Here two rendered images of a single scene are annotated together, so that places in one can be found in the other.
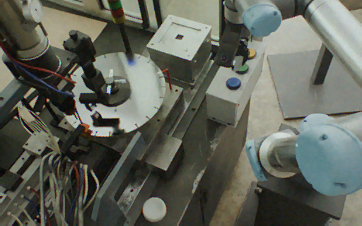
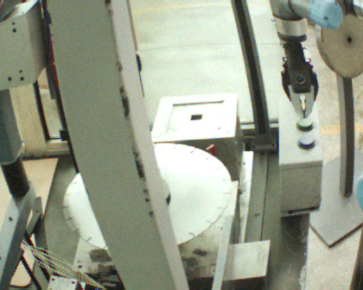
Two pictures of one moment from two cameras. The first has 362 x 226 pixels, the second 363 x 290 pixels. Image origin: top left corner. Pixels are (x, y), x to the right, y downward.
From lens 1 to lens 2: 0.54 m
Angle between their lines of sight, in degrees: 26
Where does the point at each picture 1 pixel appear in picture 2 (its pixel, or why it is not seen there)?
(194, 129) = (270, 235)
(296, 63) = not seen: hidden behind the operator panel
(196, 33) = (219, 106)
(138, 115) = (203, 211)
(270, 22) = (335, 12)
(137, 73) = (164, 165)
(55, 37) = (4, 191)
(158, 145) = (236, 258)
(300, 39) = not seen: hidden behind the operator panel
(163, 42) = (174, 129)
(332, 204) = not seen: outside the picture
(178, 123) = (245, 238)
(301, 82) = (332, 200)
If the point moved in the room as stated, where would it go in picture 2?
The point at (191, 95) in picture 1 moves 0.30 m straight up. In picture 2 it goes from (245, 201) to (228, 81)
